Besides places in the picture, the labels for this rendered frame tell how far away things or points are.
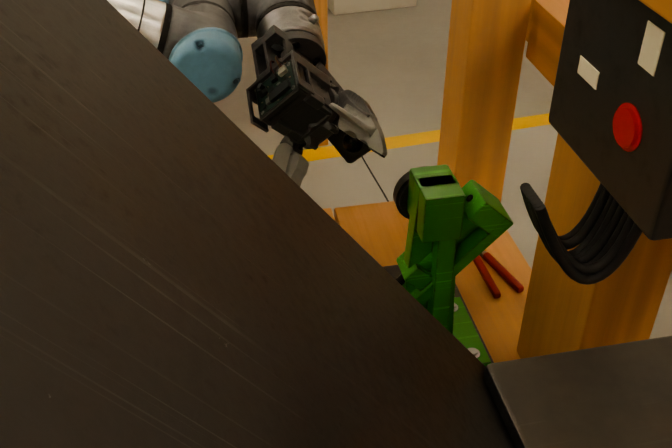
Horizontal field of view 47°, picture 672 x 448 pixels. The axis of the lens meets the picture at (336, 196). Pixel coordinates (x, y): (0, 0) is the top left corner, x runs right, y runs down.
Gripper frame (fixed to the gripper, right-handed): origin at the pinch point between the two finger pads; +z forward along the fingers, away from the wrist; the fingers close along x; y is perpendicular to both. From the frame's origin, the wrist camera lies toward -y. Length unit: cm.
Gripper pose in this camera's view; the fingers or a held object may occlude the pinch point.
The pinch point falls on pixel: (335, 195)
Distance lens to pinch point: 77.3
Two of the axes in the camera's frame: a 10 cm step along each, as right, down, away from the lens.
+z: 1.7, 7.6, -6.2
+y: -6.6, -3.8, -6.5
